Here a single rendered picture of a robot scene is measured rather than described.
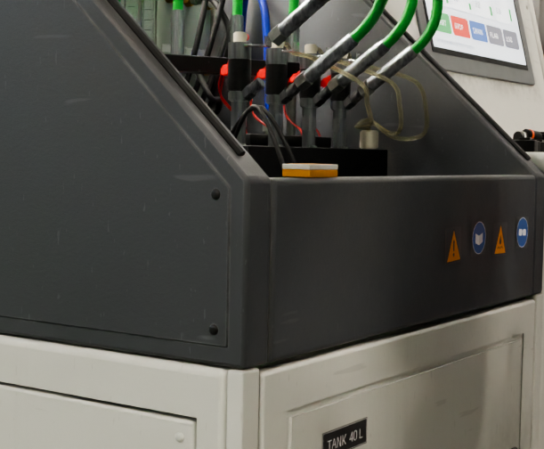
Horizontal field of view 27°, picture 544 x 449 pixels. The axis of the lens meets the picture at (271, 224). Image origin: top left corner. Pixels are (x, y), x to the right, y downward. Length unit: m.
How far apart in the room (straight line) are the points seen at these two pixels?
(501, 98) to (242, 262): 1.17
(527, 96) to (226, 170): 1.28
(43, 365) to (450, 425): 0.48
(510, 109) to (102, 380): 1.20
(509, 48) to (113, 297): 1.25
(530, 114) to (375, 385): 1.09
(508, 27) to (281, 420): 1.28
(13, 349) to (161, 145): 0.27
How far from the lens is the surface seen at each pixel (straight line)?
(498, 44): 2.06
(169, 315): 0.97
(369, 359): 1.12
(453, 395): 1.31
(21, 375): 1.11
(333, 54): 1.37
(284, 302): 0.97
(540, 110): 2.20
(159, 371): 0.99
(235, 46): 1.34
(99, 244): 1.02
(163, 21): 1.68
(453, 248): 1.27
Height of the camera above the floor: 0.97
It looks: 4 degrees down
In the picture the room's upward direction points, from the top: 1 degrees clockwise
